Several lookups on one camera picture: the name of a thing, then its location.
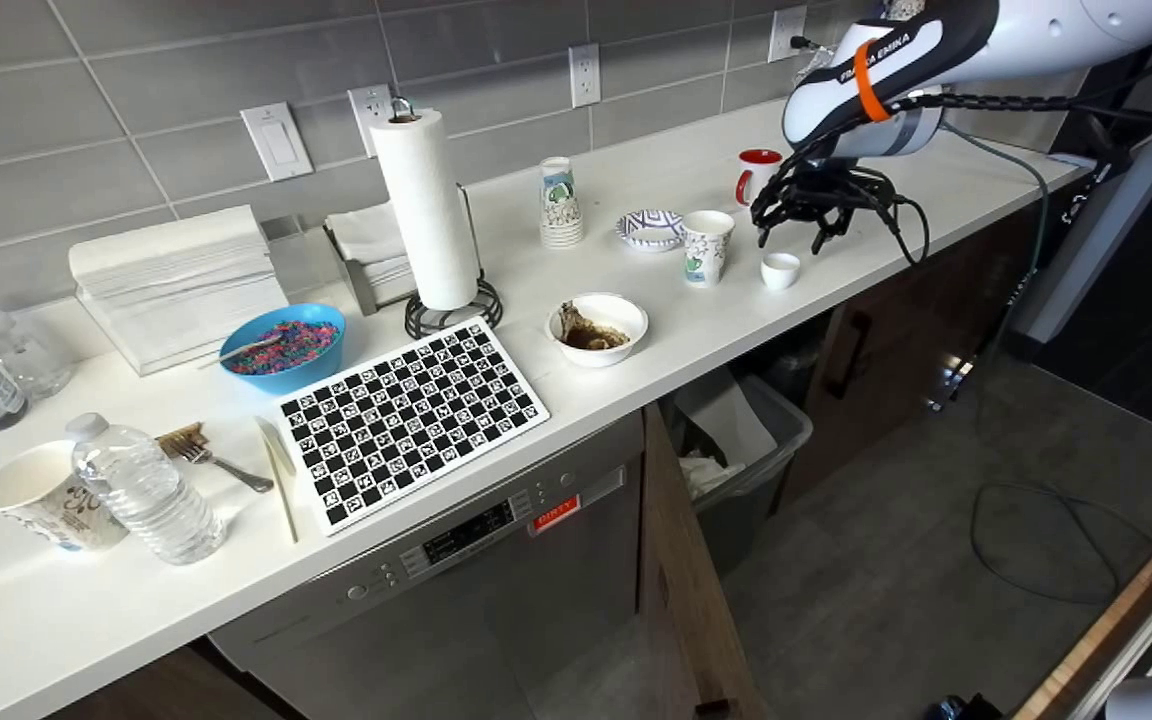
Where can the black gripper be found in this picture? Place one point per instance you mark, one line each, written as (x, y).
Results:
(816, 189)

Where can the small white mug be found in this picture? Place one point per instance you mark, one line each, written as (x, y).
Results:
(783, 274)

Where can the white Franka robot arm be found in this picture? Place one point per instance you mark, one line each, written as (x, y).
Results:
(1003, 43)

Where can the large patterned paper cup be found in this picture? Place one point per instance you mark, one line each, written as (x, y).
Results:
(48, 503)

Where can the blue patterned paper plate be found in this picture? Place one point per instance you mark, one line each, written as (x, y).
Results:
(655, 229)

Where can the brown wooden base cabinet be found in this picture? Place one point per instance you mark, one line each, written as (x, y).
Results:
(160, 685)
(923, 332)

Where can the trash bin with bag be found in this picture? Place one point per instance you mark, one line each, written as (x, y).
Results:
(751, 442)

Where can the white bowl with food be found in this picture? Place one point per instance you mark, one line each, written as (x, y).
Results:
(596, 327)

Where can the black paper towel holder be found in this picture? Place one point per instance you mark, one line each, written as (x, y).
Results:
(457, 322)

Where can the open cabinet door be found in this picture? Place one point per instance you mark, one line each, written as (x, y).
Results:
(680, 585)

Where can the white paper towel roll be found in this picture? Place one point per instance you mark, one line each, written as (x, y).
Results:
(426, 212)

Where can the metal napkin dispenser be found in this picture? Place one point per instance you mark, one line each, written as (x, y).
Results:
(370, 262)

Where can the black white checkerboard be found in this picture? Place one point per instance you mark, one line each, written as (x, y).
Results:
(409, 422)

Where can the steel dishwasher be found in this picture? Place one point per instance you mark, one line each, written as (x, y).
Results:
(457, 585)

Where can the blue bowl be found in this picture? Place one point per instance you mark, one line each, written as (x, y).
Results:
(281, 348)

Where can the wooden stir stick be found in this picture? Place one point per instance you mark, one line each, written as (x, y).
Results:
(281, 483)

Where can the metal fork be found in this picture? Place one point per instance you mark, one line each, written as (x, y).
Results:
(237, 470)

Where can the white napkin stack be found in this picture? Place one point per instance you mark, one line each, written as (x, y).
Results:
(179, 287)

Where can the clear plastic water bottle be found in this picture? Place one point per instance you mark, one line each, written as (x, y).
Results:
(151, 495)

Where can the white wall outlet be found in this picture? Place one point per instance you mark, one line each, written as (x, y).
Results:
(370, 117)
(585, 73)
(788, 33)

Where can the wooden frame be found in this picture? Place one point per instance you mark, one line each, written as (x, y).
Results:
(1108, 641)

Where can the blank white wall plate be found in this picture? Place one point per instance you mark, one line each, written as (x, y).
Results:
(278, 141)

